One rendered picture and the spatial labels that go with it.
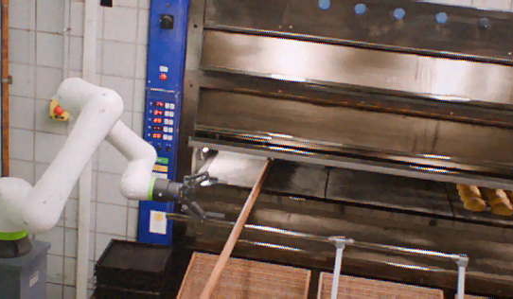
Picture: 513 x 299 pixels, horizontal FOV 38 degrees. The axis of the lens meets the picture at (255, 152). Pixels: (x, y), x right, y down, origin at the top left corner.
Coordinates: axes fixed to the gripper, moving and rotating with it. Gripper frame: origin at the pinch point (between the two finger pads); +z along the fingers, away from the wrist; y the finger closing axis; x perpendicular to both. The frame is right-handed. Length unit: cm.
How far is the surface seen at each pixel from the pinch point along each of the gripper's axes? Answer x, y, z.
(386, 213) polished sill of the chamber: -56, 17, 65
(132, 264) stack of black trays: -22, 44, -40
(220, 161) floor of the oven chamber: -91, 16, -18
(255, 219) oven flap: -56, 29, 6
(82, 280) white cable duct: -52, 73, -73
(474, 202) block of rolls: -72, 12, 104
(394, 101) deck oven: -56, -33, 60
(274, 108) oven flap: -57, -23, 9
